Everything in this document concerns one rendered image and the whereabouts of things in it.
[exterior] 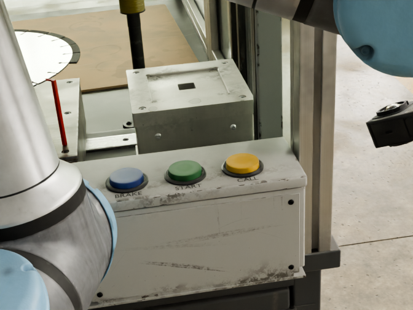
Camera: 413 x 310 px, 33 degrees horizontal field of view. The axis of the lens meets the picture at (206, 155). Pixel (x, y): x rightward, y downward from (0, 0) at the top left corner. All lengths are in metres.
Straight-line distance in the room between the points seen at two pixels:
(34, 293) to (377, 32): 0.33
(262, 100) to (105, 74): 0.70
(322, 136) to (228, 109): 0.20
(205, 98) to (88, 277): 0.45
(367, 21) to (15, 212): 0.37
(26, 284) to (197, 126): 0.52
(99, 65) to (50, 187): 1.03
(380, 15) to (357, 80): 3.15
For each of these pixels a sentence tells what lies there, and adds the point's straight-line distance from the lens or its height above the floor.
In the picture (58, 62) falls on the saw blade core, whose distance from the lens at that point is 1.08.
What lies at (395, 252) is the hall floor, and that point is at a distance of 2.24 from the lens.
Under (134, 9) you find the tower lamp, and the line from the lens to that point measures 1.22.
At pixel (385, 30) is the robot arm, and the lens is 0.34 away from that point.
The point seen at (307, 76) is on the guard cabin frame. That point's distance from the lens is 0.82.
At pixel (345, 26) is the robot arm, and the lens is 0.34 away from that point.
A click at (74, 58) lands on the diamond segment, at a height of 0.95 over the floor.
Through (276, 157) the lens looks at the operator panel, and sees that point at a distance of 0.85.
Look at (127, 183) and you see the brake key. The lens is 0.80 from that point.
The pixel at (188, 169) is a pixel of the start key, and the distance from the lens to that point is 0.82.
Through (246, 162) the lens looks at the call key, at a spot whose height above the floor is 0.91.
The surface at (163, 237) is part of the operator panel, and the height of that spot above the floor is 0.84.
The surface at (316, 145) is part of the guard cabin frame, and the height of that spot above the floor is 0.90.
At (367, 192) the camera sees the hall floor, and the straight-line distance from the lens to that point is 2.53.
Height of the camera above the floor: 1.30
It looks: 28 degrees down
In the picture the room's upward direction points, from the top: 4 degrees counter-clockwise
